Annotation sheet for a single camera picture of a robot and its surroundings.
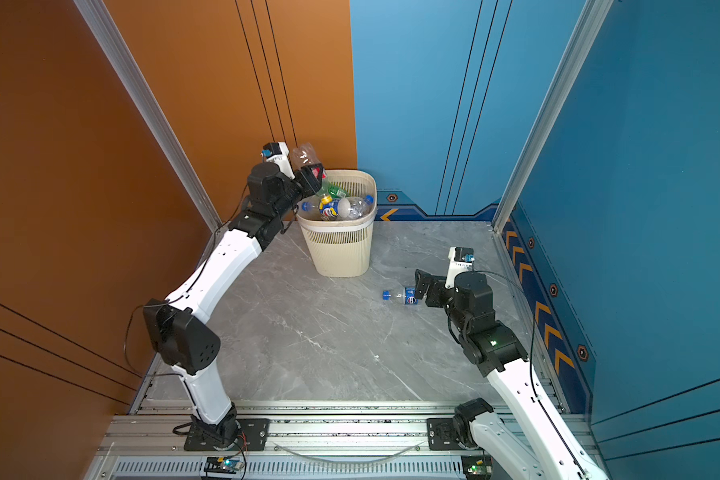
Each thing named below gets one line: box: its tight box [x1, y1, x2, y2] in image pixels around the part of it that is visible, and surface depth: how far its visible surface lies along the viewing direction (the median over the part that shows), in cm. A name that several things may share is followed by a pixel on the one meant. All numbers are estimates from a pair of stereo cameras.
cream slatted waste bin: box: [296, 170, 377, 278], surface depth 96 cm
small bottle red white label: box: [292, 142, 326, 179], surface depth 75 cm
